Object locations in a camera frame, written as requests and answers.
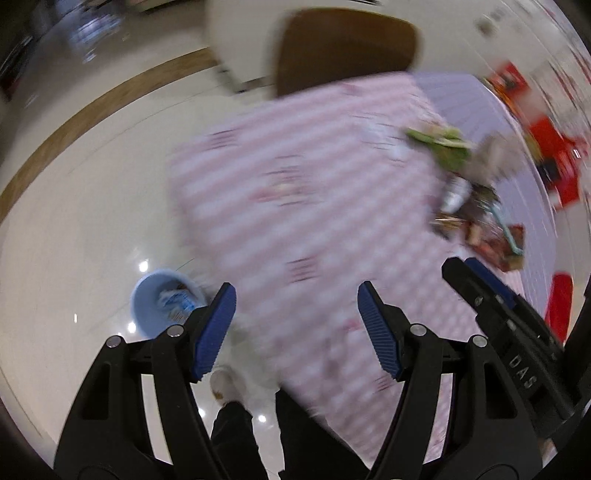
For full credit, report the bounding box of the person's dark trouser leg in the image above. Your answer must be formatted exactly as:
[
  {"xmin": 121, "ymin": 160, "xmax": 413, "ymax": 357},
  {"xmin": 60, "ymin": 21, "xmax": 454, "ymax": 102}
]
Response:
[
  {"xmin": 276, "ymin": 390, "xmax": 385, "ymax": 480},
  {"xmin": 210, "ymin": 401, "xmax": 269, "ymax": 480}
]

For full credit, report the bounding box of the green wrapper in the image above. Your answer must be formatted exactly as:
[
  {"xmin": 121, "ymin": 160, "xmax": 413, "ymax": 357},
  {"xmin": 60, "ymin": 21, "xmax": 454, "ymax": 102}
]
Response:
[{"xmin": 406, "ymin": 127, "xmax": 475, "ymax": 172}]

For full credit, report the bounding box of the white shoe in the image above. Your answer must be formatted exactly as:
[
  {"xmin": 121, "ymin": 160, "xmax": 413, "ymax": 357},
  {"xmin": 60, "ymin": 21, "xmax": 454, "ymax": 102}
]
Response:
[{"xmin": 210, "ymin": 367, "xmax": 242, "ymax": 403}]

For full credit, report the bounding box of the brown snack wrapper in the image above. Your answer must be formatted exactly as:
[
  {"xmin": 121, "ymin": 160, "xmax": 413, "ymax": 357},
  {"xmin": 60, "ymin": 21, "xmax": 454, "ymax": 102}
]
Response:
[{"xmin": 430, "ymin": 215, "xmax": 468, "ymax": 240}]

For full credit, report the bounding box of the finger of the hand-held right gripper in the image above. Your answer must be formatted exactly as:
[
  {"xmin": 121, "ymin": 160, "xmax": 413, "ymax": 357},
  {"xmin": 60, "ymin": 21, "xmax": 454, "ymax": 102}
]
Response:
[
  {"xmin": 465, "ymin": 257, "xmax": 519, "ymax": 311},
  {"xmin": 442, "ymin": 257, "xmax": 498, "ymax": 324}
]

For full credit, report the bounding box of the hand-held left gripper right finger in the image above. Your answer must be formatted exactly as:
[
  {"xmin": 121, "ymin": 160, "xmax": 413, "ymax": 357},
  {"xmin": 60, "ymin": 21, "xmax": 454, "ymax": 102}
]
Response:
[{"xmin": 357, "ymin": 281, "xmax": 543, "ymax": 480}]

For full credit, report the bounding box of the red printed box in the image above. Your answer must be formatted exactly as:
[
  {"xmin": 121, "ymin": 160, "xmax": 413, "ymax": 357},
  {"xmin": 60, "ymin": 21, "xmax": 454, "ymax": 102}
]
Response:
[{"xmin": 484, "ymin": 62, "xmax": 531, "ymax": 95}]

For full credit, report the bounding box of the red stool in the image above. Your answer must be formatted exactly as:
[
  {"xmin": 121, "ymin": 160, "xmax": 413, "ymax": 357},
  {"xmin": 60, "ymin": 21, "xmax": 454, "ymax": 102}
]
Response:
[{"xmin": 545, "ymin": 272, "xmax": 574, "ymax": 343}]

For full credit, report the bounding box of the brown wooden chair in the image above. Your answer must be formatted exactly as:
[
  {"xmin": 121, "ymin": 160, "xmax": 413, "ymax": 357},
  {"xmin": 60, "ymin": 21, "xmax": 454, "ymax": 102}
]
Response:
[{"xmin": 274, "ymin": 8, "xmax": 421, "ymax": 97}]

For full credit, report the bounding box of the dark shiny wrapper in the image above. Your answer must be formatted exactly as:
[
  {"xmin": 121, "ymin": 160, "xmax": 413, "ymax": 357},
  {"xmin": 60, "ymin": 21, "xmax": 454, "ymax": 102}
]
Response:
[{"xmin": 438, "ymin": 173, "xmax": 503, "ymax": 217}]

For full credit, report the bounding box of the white cabinet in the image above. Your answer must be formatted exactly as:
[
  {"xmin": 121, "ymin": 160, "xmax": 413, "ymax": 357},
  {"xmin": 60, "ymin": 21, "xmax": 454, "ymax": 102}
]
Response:
[{"xmin": 205, "ymin": 0, "xmax": 296, "ymax": 95}]

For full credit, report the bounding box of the light blue plastic bucket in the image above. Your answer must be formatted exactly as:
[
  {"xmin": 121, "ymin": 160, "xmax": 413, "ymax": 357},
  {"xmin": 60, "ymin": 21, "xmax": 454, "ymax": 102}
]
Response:
[{"xmin": 130, "ymin": 270, "xmax": 208, "ymax": 340}]

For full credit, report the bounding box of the large red box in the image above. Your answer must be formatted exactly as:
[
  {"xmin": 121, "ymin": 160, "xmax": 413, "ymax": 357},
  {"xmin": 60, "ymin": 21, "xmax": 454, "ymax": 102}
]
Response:
[{"xmin": 526, "ymin": 115, "xmax": 591, "ymax": 209}]

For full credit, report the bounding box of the crumpled beige paper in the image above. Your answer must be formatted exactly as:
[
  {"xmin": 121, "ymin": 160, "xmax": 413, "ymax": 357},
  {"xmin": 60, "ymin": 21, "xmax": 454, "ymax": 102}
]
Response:
[{"xmin": 475, "ymin": 134, "xmax": 525, "ymax": 185}]

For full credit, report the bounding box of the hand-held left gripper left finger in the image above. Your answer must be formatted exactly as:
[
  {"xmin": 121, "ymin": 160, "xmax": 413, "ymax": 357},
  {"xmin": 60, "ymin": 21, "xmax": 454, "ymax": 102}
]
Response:
[{"xmin": 53, "ymin": 282, "xmax": 237, "ymax": 480}]

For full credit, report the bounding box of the clear plastic wrapper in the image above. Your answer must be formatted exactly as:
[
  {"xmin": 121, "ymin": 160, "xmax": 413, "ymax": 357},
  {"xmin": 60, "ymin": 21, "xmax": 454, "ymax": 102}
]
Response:
[{"xmin": 159, "ymin": 288, "xmax": 198, "ymax": 324}]

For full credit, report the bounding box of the pink checked tablecloth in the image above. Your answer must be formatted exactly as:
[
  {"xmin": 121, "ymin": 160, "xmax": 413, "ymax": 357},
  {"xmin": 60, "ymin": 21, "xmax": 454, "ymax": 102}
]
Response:
[{"xmin": 166, "ymin": 71, "xmax": 559, "ymax": 467}]

